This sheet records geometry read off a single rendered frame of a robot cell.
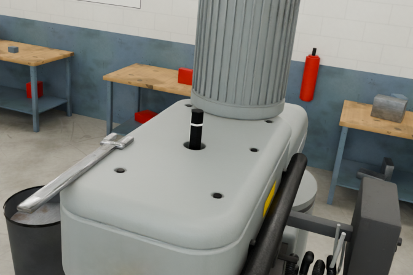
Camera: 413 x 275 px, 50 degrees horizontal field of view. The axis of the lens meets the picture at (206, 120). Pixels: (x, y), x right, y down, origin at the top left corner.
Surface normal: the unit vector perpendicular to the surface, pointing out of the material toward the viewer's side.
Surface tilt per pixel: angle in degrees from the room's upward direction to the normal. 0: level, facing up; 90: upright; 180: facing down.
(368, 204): 0
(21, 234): 94
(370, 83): 90
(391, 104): 90
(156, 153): 0
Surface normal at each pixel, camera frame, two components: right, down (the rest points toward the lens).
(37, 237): 0.21, 0.42
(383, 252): -0.34, 0.30
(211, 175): 0.09, -0.93
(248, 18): -0.10, 0.34
